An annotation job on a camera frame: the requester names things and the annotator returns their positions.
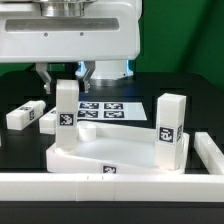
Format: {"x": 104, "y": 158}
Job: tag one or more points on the marker tag sheet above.
{"x": 111, "y": 111}

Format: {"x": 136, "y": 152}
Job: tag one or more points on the white desk top tray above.
{"x": 103, "y": 148}

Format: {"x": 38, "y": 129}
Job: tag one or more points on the white L-shaped fence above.
{"x": 128, "y": 183}

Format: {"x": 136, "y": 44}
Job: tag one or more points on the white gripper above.
{"x": 100, "y": 30}

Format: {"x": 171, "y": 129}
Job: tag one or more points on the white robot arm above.
{"x": 106, "y": 71}

